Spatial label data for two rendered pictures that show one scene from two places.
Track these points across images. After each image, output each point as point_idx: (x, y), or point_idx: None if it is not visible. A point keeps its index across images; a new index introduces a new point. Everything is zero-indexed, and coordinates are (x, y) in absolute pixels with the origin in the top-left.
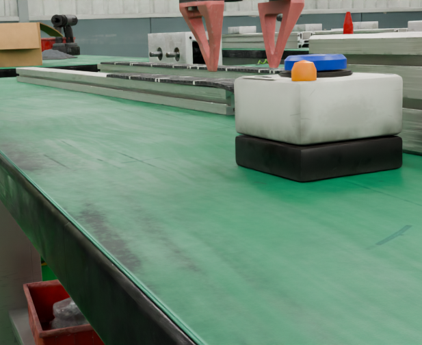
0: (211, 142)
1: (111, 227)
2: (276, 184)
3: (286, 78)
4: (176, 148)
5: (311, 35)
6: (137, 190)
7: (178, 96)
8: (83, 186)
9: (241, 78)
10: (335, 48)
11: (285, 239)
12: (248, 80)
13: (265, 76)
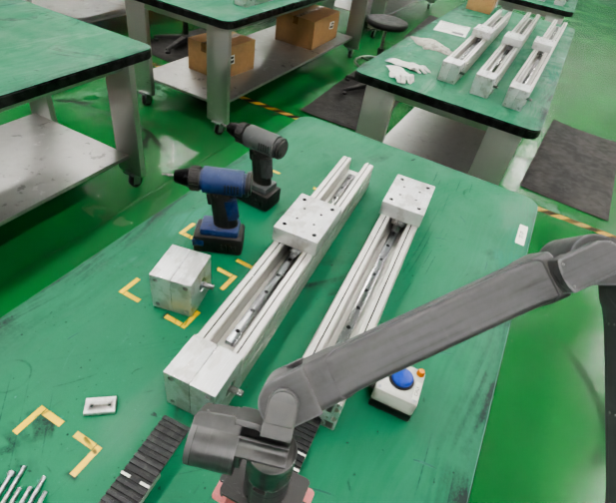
0: (369, 466)
1: (483, 404)
2: (422, 394)
3: (417, 381)
4: (394, 468)
5: (340, 405)
6: (456, 426)
7: None
8: (465, 446)
9: (416, 401)
10: None
11: (460, 368)
12: (418, 397)
13: (412, 393)
